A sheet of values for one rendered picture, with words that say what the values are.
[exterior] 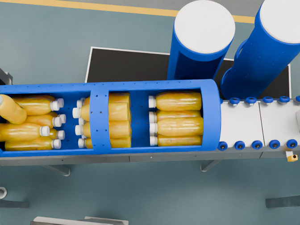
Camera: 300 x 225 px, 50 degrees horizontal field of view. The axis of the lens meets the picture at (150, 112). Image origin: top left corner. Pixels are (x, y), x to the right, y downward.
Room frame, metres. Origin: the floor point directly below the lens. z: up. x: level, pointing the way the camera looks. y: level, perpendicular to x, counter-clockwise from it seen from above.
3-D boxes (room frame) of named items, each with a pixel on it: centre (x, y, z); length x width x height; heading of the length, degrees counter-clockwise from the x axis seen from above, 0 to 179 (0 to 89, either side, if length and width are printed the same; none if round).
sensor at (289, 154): (0.25, -0.62, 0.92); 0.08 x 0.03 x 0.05; 2
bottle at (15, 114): (0.36, 0.51, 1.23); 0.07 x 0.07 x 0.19
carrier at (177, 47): (0.82, -0.25, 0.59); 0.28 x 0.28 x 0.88
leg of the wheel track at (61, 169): (0.28, 0.60, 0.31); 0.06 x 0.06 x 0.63; 2
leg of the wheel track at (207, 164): (0.31, -0.39, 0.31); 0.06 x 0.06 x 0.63; 2
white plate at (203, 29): (0.82, -0.25, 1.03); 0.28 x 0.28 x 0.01
